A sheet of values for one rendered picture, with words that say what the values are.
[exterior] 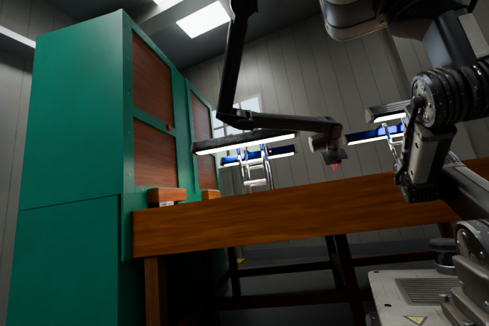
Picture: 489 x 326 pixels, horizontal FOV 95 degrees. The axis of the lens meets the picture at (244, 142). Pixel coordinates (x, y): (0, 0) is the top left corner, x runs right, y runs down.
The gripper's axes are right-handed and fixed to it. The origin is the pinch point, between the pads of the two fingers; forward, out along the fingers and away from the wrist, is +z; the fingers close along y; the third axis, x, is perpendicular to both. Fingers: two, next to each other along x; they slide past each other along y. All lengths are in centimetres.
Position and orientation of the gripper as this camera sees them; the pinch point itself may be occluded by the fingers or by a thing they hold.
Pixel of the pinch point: (334, 169)
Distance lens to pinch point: 115.0
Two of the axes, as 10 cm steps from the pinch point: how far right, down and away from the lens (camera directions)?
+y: -9.7, 1.9, 1.7
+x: -0.3, 5.7, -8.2
